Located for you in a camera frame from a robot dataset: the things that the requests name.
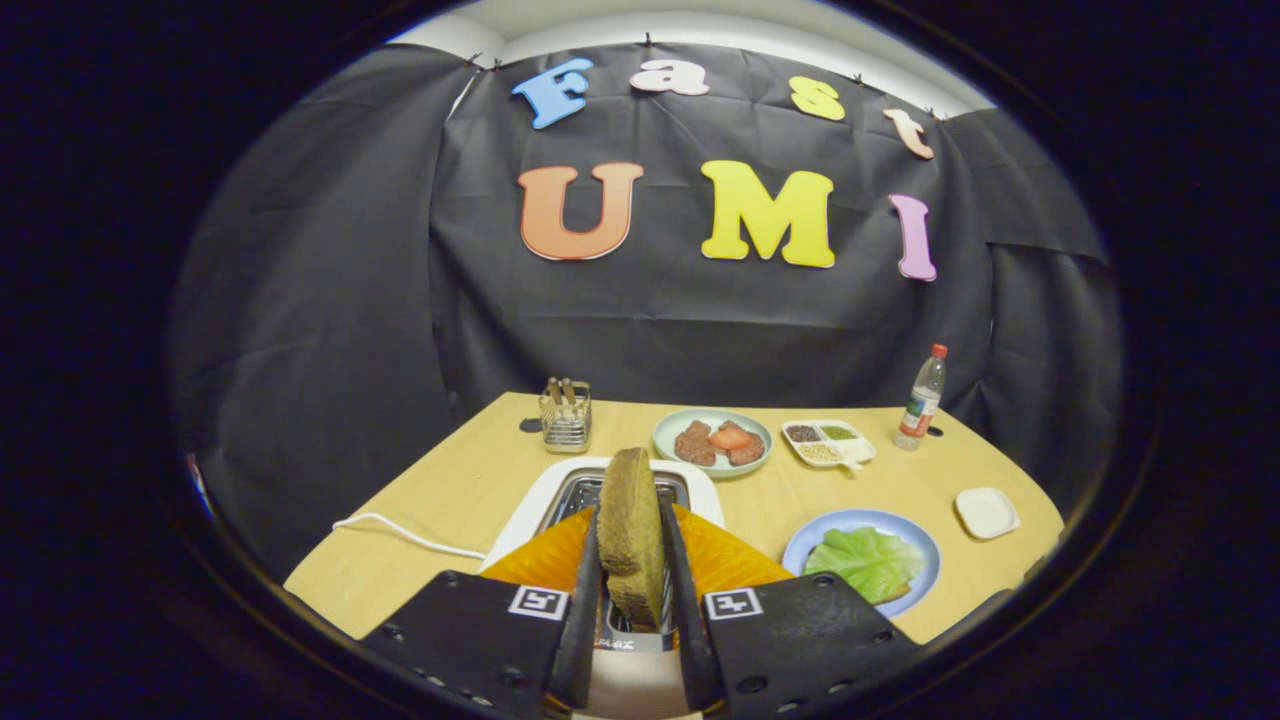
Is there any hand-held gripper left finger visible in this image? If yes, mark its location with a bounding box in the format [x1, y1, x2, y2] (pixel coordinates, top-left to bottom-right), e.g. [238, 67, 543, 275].
[362, 505, 604, 716]

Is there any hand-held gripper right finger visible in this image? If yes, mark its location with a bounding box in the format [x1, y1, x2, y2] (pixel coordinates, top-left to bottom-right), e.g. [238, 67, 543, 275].
[655, 498, 921, 716]

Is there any brown toast slice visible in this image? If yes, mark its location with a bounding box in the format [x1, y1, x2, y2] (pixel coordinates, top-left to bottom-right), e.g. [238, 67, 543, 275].
[597, 447, 669, 633]

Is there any green lettuce leaf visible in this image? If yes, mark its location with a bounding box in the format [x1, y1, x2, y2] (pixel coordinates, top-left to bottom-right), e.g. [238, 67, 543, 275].
[803, 526, 926, 604]

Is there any white toaster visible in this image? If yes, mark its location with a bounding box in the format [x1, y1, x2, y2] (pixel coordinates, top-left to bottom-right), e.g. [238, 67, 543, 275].
[480, 457, 726, 720]

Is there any pale green plate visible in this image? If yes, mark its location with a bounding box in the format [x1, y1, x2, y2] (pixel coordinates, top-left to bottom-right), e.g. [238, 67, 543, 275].
[653, 408, 774, 479]

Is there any brown meat patty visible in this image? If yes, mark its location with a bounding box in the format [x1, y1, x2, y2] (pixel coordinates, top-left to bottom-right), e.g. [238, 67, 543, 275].
[674, 420, 718, 467]
[727, 420, 767, 467]

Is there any blue plate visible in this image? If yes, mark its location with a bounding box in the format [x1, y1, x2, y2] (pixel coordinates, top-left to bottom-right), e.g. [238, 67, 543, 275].
[782, 508, 942, 619]

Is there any white divided condiment dish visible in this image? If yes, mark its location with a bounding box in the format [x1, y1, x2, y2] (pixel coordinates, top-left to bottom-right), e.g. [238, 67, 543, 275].
[780, 419, 878, 471]

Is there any small white plate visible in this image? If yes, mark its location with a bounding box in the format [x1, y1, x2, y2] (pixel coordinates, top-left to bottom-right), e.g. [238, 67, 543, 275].
[954, 487, 1021, 541]

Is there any clear water bottle red label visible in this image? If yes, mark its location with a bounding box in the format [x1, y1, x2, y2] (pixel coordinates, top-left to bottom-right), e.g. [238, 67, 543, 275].
[895, 343, 949, 452]

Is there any black backdrop cloth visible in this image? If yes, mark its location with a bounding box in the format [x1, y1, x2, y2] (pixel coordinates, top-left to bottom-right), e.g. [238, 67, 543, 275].
[165, 40, 1126, 581]

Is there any wire utensil holder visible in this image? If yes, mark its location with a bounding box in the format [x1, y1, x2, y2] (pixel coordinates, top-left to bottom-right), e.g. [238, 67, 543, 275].
[539, 385, 593, 454]

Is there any white toaster cable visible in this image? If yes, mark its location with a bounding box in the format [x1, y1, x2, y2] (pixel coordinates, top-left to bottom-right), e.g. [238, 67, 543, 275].
[333, 512, 489, 561]

